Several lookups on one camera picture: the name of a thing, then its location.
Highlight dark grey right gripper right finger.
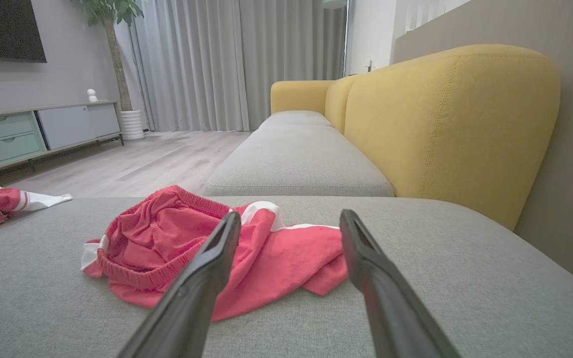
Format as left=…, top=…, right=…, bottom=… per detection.
left=339, top=209, right=461, bottom=358

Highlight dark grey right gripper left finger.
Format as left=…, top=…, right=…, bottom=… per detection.
left=117, top=211, right=242, bottom=358

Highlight red shorts with white trim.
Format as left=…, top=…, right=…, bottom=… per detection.
left=81, top=185, right=349, bottom=322

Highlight large grey sofa chaise cushion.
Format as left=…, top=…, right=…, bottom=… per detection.
left=0, top=196, right=573, bottom=358

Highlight grey sofa seat cushion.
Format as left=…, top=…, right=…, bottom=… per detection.
left=203, top=124, right=395, bottom=197
left=259, top=110, right=334, bottom=131

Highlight white ribbed plant pot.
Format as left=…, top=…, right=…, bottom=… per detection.
left=120, top=110, right=145, bottom=141

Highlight yellow sofa backrest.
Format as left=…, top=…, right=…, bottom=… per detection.
left=324, top=75, right=362, bottom=135
left=344, top=44, right=562, bottom=232

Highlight grey and green TV cabinet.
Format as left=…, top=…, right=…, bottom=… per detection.
left=0, top=101, right=124, bottom=180

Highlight yellow sofa armrest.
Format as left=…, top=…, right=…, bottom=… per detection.
left=271, top=80, right=336, bottom=115

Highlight light grey curtain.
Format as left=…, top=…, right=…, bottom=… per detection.
left=128, top=0, right=250, bottom=133

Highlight green indoor tree plant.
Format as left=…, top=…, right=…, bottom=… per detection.
left=80, top=0, right=145, bottom=112

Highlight white slatted railing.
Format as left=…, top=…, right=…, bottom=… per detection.
left=405, top=0, right=471, bottom=33

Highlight black wall television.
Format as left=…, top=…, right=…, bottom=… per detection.
left=0, top=0, right=47, bottom=64

